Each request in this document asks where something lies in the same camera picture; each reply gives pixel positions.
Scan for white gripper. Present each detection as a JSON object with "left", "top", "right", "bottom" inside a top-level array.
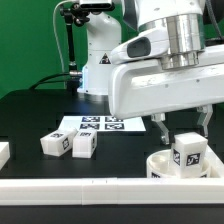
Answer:
[{"left": 108, "top": 44, "right": 224, "bottom": 145}]

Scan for white round stool seat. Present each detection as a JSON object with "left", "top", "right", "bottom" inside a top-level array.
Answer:
[{"left": 146, "top": 149, "right": 211, "bottom": 179}]

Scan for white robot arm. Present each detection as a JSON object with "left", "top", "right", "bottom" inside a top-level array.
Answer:
[{"left": 80, "top": 0, "right": 224, "bottom": 143}]

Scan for white marker sheet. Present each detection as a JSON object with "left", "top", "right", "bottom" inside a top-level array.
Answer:
[{"left": 59, "top": 116, "right": 146, "bottom": 132}]

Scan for white front border rail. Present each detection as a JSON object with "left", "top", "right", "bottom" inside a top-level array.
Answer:
[{"left": 0, "top": 178, "right": 224, "bottom": 205}]

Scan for black cables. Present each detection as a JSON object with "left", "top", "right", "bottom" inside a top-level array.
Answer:
[{"left": 29, "top": 73, "right": 81, "bottom": 90}]

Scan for black camera stand pole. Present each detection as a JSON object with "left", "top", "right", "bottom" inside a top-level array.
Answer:
[{"left": 60, "top": 3, "right": 89, "bottom": 92}]

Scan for white cable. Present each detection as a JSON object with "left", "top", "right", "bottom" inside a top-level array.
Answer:
[{"left": 52, "top": 0, "right": 74, "bottom": 73}]

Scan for white left border rail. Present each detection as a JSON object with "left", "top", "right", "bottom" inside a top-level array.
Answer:
[{"left": 0, "top": 142, "right": 10, "bottom": 170}]

